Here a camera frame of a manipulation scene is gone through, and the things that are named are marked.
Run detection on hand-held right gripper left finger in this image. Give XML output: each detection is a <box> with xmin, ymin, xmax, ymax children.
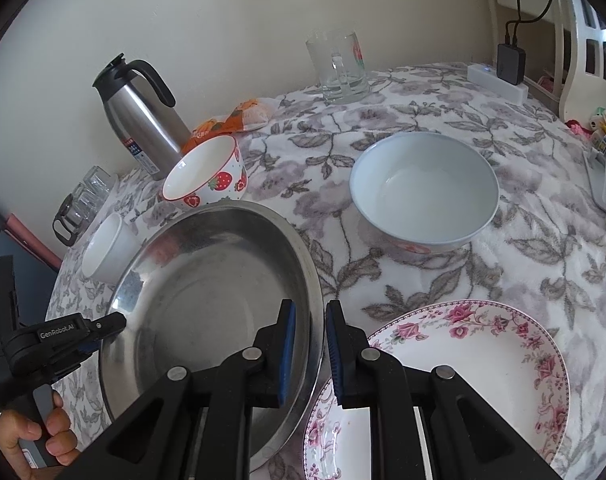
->
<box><xmin>80</xmin><ymin>299</ymin><xmax>314</xmax><ymax>480</ymax></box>

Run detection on white phone stand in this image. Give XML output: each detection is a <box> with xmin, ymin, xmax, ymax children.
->
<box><xmin>584</xmin><ymin>152</ymin><xmax>606</xmax><ymax>213</ymax></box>

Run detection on small clear glass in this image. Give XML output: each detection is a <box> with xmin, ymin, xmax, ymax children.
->
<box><xmin>58</xmin><ymin>199</ymin><xmax>91</xmax><ymax>235</ymax></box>
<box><xmin>73</xmin><ymin>184</ymin><xmax>104</xmax><ymax>217</ymax></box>
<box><xmin>85</xmin><ymin>166</ymin><xmax>116</xmax><ymax>202</ymax></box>

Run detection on person's left hand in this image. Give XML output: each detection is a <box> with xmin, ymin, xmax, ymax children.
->
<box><xmin>0</xmin><ymin>390</ymin><xmax>81</xmax><ymax>480</ymax></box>

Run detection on white power strip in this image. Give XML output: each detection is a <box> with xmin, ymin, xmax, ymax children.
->
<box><xmin>467</xmin><ymin>61</ymin><xmax>530</xmax><ymax>106</ymax></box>

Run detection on large white bowl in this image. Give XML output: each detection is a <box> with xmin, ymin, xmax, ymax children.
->
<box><xmin>349</xmin><ymin>132</ymin><xmax>500</xmax><ymax>255</ymax></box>

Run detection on stainless steel plate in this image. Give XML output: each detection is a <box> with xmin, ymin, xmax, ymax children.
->
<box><xmin>99</xmin><ymin>201</ymin><xmax>324</xmax><ymax>473</ymax></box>

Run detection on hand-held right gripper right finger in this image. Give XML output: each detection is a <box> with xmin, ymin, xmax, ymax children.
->
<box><xmin>325</xmin><ymin>300</ymin><xmax>564</xmax><ymax>480</ymax></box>

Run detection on pink board edge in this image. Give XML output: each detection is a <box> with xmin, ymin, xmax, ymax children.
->
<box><xmin>3</xmin><ymin>212</ymin><xmax>64</xmax><ymax>272</ymax></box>

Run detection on strawberry print bowl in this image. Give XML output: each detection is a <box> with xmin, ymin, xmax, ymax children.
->
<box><xmin>162</xmin><ymin>135</ymin><xmax>248</xmax><ymax>212</ymax></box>

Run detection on black charger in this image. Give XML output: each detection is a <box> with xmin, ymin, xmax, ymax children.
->
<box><xmin>497</xmin><ymin>20</ymin><xmax>526</xmax><ymax>86</ymax></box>

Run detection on small white cup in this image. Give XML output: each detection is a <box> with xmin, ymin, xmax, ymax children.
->
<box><xmin>81</xmin><ymin>212</ymin><xmax>144</xmax><ymax>286</ymax></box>

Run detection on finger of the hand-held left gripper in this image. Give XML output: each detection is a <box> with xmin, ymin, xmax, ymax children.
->
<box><xmin>92</xmin><ymin>311</ymin><xmax>128</xmax><ymax>342</ymax></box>
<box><xmin>63</xmin><ymin>339</ymin><xmax>102</xmax><ymax>368</ymax></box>

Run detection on stainless steel thermos jug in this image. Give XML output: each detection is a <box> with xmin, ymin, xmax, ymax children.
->
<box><xmin>93</xmin><ymin>54</ymin><xmax>192</xmax><ymax>182</ymax></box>

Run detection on white wooden chair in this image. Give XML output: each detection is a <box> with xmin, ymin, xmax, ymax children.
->
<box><xmin>478</xmin><ymin>0</ymin><xmax>606</xmax><ymax>126</ymax></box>

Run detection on small colourful toys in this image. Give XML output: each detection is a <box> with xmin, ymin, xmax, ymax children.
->
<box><xmin>565</xmin><ymin>109</ymin><xmax>606</xmax><ymax>152</ymax></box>

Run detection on clear glass mug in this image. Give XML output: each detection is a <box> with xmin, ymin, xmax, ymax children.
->
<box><xmin>305</xmin><ymin>31</ymin><xmax>371</xmax><ymax>106</ymax></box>

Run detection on pink floral plate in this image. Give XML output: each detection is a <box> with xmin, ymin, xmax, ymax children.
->
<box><xmin>303</xmin><ymin>300</ymin><xmax>571</xmax><ymax>480</ymax></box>

